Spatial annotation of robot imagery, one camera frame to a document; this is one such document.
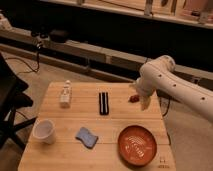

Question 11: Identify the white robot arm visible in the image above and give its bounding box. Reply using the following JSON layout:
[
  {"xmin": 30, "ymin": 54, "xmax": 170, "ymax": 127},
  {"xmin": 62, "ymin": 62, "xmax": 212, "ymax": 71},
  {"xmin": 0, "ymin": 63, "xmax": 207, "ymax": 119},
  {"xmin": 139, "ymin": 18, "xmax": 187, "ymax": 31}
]
[{"xmin": 133, "ymin": 55, "xmax": 213, "ymax": 123}]

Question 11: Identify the reddish brown food piece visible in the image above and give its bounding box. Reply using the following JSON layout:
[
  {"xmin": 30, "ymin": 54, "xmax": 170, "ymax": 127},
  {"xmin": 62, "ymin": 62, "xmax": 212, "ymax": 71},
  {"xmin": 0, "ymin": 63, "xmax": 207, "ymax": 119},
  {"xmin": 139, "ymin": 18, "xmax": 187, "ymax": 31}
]
[{"xmin": 129, "ymin": 95, "xmax": 140, "ymax": 103}]

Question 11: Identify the orange ceramic bowl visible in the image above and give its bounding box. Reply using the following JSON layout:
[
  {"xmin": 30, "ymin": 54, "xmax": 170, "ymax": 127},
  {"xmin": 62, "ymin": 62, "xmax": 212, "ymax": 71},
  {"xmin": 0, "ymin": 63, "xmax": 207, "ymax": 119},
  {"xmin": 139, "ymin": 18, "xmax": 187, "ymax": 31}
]
[{"xmin": 117, "ymin": 125, "xmax": 157, "ymax": 167}]

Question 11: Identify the small white bottle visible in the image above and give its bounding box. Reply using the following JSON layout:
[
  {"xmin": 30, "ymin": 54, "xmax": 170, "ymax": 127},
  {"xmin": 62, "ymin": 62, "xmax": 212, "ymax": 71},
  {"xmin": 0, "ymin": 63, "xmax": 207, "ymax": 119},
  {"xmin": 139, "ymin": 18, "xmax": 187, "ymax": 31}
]
[{"xmin": 59, "ymin": 80, "xmax": 71, "ymax": 108}]

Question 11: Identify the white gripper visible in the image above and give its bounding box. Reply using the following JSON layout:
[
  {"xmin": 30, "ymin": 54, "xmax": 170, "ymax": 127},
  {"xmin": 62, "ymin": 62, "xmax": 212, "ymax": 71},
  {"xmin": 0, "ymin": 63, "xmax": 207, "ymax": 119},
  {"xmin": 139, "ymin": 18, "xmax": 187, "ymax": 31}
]
[{"xmin": 129, "ymin": 77, "xmax": 155, "ymax": 111}]

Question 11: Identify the blue sponge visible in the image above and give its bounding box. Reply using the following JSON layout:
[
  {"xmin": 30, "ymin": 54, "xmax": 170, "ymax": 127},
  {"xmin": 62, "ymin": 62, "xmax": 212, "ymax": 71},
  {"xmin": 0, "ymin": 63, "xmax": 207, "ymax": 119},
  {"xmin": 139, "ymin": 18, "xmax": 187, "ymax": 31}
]
[{"xmin": 75, "ymin": 127, "xmax": 98, "ymax": 149}]

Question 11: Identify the black cable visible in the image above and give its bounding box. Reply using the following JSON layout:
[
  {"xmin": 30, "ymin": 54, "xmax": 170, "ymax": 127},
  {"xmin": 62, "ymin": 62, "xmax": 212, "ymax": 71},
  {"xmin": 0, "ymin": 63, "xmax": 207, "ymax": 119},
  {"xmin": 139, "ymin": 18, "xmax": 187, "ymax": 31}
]
[{"xmin": 4, "ymin": 43, "xmax": 42, "ymax": 76}]

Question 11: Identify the black striped eraser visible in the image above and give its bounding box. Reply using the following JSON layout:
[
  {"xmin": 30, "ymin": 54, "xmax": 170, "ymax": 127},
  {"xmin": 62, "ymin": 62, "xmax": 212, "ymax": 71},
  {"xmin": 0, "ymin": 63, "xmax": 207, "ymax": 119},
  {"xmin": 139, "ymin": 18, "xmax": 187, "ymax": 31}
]
[{"xmin": 99, "ymin": 92, "xmax": 109, "ymax": 115}]

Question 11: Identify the black office chair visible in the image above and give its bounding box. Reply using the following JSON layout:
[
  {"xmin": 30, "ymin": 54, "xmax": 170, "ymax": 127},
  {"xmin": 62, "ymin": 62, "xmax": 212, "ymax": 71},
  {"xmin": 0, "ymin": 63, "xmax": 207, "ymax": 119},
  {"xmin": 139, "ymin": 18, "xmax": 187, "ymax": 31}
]
[{"xmin": 0, "ymin": 53, "xmax": 36, "ymax": 150}]

